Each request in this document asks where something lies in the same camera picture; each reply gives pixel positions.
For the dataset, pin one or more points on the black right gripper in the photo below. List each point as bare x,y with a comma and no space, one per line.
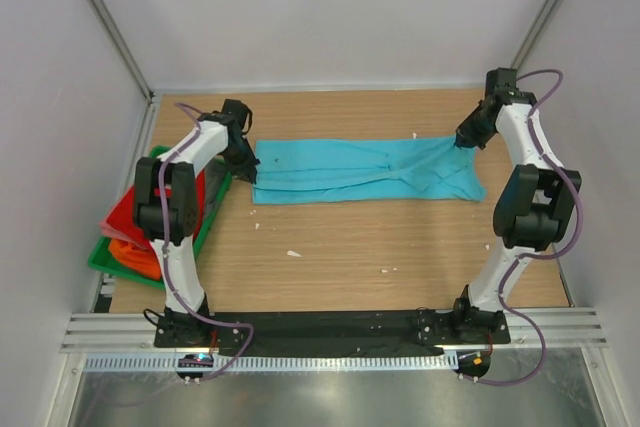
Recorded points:
470,131

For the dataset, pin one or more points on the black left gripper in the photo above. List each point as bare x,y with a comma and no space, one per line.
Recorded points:
245,160

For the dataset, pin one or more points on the turquoise t shirt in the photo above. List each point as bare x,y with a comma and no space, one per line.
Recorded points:
333,170

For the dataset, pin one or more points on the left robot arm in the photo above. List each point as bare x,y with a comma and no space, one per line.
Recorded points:
166,209

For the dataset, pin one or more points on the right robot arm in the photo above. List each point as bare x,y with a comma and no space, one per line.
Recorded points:
538,202

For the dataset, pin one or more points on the grey t shirt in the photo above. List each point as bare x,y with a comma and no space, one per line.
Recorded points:
215,173

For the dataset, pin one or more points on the red t shirt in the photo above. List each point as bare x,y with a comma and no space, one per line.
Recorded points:
121,215

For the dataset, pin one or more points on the orange t shirt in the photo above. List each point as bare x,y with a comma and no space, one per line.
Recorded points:
141,261

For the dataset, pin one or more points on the pink t shirt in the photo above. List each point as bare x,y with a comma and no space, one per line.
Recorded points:
108,231

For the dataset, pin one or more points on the green plastic bin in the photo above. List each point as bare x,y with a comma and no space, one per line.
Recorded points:
146,188

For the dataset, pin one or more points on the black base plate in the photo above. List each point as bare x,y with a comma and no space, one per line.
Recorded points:
346,334

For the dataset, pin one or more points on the white slotted cable duct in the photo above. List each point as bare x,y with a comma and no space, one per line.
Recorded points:
199,362

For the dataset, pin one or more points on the aluminium frame rail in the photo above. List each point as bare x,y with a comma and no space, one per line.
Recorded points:
106,333

